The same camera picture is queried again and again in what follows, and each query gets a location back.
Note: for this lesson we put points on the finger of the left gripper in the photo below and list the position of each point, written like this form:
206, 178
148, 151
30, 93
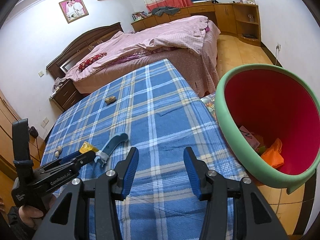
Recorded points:
74, 161

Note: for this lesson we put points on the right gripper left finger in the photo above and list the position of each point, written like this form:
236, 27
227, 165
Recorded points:
68, 218

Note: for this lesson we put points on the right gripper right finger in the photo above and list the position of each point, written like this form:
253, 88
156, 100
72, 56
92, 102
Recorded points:
253, 218

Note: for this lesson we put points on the yellow wrapper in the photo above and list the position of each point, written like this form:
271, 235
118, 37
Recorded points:
87, 147

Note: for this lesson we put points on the blue handled brush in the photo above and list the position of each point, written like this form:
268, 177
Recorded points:
103, 155

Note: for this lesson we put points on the orange plastic bag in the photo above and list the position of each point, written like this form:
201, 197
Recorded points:
272, 155

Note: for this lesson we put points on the left hand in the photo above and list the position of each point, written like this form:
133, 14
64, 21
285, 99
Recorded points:
31, 216

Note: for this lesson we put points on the dark wooden nightstand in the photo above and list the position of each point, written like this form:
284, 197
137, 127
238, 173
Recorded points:
66, 96

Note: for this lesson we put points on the walnut shell on table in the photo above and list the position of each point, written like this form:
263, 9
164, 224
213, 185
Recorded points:
111, 99

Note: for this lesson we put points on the white card in bin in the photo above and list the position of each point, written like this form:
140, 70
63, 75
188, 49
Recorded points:
249, 137

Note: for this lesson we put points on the blue plaid tablecloth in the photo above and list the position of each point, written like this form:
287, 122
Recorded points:
162, 116

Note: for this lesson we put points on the red floral pillow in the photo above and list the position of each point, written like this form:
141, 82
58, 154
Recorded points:
84, 64

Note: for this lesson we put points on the red bin with green rim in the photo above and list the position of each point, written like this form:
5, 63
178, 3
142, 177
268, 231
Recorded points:
273, 103

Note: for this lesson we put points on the dark wooden headboard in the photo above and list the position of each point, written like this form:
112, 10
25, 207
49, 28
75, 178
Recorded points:
80, 47

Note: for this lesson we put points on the framed wedding photo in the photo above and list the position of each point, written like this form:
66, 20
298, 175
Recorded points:
73, 10

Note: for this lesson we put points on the books on cabinet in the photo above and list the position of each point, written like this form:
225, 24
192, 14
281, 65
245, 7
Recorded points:
139, 15

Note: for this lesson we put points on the bed with pink quilt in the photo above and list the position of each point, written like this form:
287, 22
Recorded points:
190, 44

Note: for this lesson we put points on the grey clothes pile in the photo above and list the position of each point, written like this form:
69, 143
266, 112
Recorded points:
159, 11

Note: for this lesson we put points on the wooden desk cabinet unit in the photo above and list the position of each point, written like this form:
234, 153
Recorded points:
236, 19

